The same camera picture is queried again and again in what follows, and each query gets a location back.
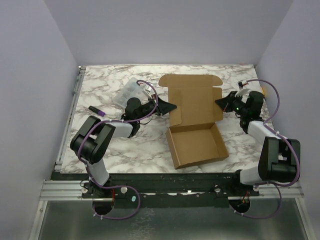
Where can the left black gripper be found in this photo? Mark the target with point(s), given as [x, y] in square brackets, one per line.
[163, 107]

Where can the aluminium side rail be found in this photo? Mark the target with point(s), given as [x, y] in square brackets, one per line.
[75, 96]

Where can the black metal base rail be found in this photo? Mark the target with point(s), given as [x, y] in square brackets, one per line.
[229, 180]

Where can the clear plastic screw organizer box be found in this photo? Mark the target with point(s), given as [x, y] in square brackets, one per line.
[130, 90]

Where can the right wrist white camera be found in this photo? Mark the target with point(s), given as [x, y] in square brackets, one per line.
[243, 88]

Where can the brown cardboard box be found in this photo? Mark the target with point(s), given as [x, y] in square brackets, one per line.
[193, 135]

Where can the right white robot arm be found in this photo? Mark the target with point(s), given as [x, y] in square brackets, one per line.
[279, 161]

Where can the purple black highlighter marker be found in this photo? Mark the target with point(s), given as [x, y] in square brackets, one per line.
[97, 111]

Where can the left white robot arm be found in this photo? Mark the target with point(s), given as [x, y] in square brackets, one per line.
[91, 141]

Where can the aluminium front extrusion rail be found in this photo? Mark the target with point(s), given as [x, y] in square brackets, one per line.
[73, 190]

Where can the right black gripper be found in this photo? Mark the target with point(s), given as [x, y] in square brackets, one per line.
[228, 104]

